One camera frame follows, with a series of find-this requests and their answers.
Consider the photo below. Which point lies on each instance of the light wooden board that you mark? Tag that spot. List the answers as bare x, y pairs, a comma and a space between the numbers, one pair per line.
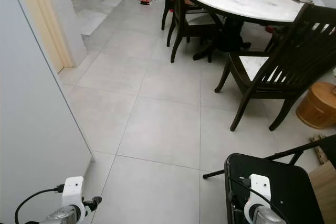
325, 187

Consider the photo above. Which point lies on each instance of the black metal rod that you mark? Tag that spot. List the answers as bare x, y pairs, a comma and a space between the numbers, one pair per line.
212, 173

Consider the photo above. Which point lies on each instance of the wooden slat rack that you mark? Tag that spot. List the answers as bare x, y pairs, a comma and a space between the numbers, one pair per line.
319, 150

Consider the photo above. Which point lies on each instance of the dark wooden chair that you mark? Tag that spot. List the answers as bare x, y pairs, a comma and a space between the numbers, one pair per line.
307, 27
177, 3

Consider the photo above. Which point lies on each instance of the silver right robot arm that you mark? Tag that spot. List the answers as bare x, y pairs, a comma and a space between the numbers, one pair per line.
268, 217

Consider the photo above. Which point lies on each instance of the cream door frame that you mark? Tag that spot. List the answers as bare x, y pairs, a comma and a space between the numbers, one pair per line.
55, 19

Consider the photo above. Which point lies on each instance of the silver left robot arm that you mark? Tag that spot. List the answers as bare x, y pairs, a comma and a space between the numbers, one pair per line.
63, 216

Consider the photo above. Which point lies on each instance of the round white marble table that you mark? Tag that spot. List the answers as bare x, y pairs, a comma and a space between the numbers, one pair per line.
252, 6

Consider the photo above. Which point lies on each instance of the round wooden stool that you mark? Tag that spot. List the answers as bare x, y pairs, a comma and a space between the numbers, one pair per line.
317, 106

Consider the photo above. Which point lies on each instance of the black glossy folding table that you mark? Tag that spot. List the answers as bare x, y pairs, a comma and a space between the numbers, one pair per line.
294, 187

